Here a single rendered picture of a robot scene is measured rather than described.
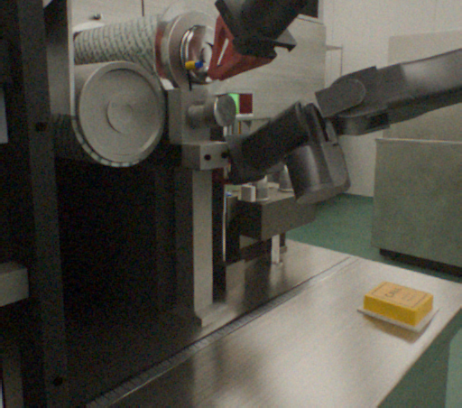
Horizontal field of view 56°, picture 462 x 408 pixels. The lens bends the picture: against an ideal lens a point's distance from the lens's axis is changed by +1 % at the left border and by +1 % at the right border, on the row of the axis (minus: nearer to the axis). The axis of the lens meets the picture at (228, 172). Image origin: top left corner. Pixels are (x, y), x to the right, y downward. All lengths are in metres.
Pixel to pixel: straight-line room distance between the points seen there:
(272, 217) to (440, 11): 4.66
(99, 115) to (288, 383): 0.35
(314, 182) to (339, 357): 0.20
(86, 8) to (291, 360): 0.70
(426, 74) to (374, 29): 4.94
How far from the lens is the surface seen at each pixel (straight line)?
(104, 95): 0.52
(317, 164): 0.52
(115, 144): 0.53
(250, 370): 0.51
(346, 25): 5.64
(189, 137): 0.55
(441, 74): 0.55
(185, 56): 0.57
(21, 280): 0.37
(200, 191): 0.56
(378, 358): 0.56
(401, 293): 0.67
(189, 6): 0.61
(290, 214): 0.74
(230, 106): 0.53
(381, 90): 0.54
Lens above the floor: 1.19
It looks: 9 degrees down
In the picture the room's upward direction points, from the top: straight up
